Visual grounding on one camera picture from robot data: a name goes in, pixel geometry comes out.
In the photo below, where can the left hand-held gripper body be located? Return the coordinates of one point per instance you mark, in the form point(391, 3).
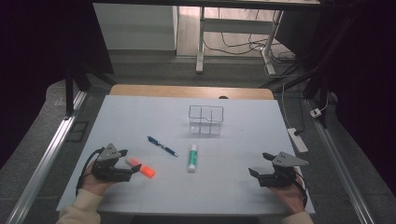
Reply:
point(107, 165)

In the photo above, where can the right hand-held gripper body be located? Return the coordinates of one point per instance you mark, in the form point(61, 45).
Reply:
point(281, 174)

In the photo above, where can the orange highlighter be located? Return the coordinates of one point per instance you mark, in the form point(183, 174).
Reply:
point(141, 168)

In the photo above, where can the blue pen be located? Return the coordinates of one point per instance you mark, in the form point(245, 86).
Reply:
point(162, 146)

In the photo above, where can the clear plastic desk organizer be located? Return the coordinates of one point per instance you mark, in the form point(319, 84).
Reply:
point(206, 119)

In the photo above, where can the person's right hand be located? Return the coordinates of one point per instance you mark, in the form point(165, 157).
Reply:
point(289, 197)

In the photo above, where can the person's left hand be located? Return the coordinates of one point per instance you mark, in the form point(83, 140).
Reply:
point(93, 185)

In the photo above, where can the white power strip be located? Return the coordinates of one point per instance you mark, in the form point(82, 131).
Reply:
point(298, 141)

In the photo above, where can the white board table cover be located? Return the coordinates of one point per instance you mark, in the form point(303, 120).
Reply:
point(218, 186)

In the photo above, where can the white green glue stick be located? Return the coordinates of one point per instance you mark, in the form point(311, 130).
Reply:
point(192, 158)

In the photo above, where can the small white adapter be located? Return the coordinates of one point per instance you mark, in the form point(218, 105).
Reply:
point(315, 113)

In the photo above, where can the wooden table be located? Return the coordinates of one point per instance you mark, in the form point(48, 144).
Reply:
point(174, 90)

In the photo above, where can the black metal stand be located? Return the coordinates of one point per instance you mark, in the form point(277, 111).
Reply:
point(317, 68)
point(69, 93)

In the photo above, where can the white cabinet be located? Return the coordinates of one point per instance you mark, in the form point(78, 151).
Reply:
point(134, 28)

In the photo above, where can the aluminium floor rail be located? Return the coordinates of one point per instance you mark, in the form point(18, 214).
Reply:
point(339, 168)
point(43, 165)

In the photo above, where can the white metal desk frame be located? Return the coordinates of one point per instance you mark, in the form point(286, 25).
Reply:
point(236, 25)

